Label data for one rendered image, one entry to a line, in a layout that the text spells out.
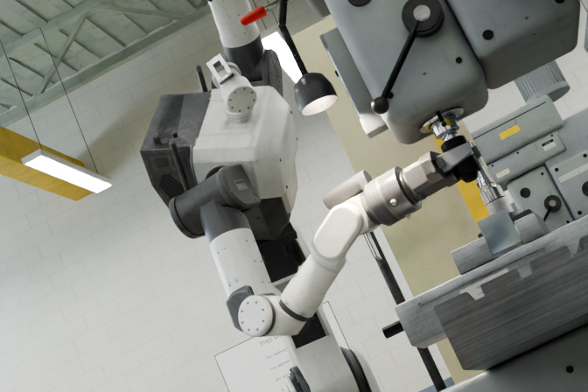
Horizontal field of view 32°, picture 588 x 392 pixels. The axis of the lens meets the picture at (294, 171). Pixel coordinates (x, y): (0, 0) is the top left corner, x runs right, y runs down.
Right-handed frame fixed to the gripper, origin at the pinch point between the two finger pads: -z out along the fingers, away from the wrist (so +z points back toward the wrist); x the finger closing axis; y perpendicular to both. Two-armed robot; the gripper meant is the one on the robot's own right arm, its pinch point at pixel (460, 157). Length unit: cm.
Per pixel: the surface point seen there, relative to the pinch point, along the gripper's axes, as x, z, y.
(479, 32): -8.5, -14.7, -14.9
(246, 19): 2, 26, -47
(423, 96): -9.8, -1.7, -10.0
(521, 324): -56, -11, 33
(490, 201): 37.2, 8.0, 2.9
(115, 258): 770, 600, -275
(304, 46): 158, 73, -101
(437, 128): -2.2, 0.7, -6.1
